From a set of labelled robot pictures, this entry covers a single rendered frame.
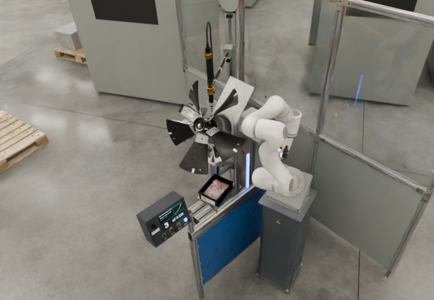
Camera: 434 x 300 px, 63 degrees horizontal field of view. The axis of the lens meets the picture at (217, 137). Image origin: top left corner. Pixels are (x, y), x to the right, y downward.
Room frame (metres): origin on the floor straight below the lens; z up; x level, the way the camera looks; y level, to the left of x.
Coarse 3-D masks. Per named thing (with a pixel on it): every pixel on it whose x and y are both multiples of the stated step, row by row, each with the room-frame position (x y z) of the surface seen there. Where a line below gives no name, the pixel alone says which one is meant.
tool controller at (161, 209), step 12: (156, 204) 1.31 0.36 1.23; (168, 204) 1.29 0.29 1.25; (180, 204) 1.31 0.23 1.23; (144, 216) 1.22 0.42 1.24; (156, 216) 1.22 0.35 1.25; (168, 216) 1.25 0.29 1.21; (180, 216) 1.28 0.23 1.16; (144, 228) 1.20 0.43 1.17; (156, 228) 1.19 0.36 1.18; (168, 228) 1.22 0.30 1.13; (180, 228) 1.25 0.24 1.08; (156, 240) 1.16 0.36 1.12
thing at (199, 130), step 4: (196, 120) 2.09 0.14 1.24; (200, 120) 2.07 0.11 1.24; (204, 120) 2.05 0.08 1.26; (208, 120) 2.08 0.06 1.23; (212, 120) 2.12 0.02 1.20; (196, 124) 2.06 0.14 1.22; (200, 124) 2.05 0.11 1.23; (204, 124) 2.02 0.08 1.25; (208, 124) 2.04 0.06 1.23; (212, 124) 2.10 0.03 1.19; (216, 124) 2.09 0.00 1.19; (196, 128) 2.04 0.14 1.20; (200, 128) 2.02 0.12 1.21; (204, 128) 2.00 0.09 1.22; (208, 128) 2.03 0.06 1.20; (196, 132) 2.02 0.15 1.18; (200, 132) 2.00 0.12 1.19; (204, 132) 2.01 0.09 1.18
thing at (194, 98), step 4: (196, 84) 2.31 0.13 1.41; (192, 88) 2.35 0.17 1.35; (196, 88) 2.29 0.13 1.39; (192, 92) 2.34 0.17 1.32; (196, 92) 2.27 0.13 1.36; (192, 96) 2.33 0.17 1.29; (196, 96) 2.25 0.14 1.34; (192, 100) 2.33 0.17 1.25; (196, 100) 2.24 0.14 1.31; (196, 104) 2.23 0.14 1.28; (196, 108) 2.26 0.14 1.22
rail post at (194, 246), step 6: (192, 246) 1.37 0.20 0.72; (192, 252) 1.38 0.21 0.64; (198, 252) 1.39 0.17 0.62; (192, 258) 1.38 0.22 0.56; (198, 258) 1.38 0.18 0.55; (198, 264) 1.38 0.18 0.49; (198, 270) 1.37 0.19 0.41; (198, 276) 1.37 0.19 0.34; (198, 282) 1.36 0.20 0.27; (198, 288) 1.37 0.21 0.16; (198, 294) 1.38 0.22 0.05; (204, 294) 1.39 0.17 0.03
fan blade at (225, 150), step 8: (216, 136) 1.95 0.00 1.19; (224, 136) 1.95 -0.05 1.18; (232, 136) 1.94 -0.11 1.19; (216, 144) 1.88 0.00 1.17; (224, 144) 1.87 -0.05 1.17; (232, 144) 1.87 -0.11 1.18; (240, 144) 1.86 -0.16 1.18; (224, 152) 1.81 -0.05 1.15; (232, 152) 1.80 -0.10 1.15; (224, 160) 1.76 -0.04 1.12
